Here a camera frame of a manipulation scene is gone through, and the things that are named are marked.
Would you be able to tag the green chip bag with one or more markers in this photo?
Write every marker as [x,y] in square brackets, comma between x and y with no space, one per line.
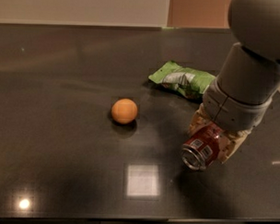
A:
[188,82]

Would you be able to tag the orange fruit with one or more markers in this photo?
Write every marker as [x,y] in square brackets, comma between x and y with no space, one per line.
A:
[124,111]

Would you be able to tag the red coke can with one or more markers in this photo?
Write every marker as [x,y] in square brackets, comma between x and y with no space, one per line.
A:
[201,149]

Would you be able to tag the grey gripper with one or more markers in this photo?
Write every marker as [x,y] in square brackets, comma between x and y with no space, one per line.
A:
[230,111]

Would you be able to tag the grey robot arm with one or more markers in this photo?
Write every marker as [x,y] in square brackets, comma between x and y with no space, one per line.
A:
[256,55]

